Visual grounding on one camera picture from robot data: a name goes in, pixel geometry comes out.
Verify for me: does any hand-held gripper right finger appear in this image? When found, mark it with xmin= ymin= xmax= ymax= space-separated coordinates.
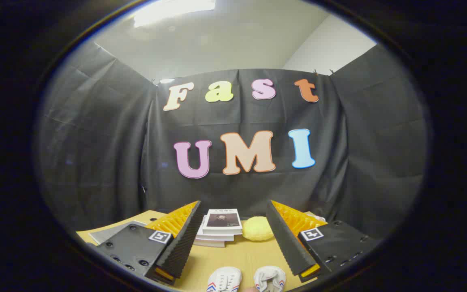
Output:
xmin=266 ymin=200 xmax=381 ymax=283

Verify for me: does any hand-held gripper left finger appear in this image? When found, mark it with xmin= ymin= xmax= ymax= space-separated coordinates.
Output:
xmin=96 ymin=200 xmax=204 ymax=285

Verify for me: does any white striped canvas shoe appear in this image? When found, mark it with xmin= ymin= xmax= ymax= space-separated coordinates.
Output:
xmin=207 ymin=266 xmax=242 ymax=292
xmin=253 ymin=266 xmax=287 ymax=292

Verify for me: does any grey storage box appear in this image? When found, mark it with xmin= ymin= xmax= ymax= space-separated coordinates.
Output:
xmin=89 ymin=221 xmax=149 ymax=245

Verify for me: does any white paperback book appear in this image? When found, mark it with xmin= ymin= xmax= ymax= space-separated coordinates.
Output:
xmin=196 ymin=227 xmax=236 ymax=242
xmin=193 ymin=238 xmax=226 ymax=248

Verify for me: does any yellow round bread plush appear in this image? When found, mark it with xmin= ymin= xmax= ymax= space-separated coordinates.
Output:
xmin=242 ymin=216 xmax=275 ymax=242

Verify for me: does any white portrait cover book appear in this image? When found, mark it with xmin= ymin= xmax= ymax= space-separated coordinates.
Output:
xmin=202 ymin=209 xmax=243 ymax=236

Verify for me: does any black backdrop cloth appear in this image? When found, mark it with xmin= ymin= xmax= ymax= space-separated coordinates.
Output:
xmin=37 ymin=41 xmax=428 ymax=240

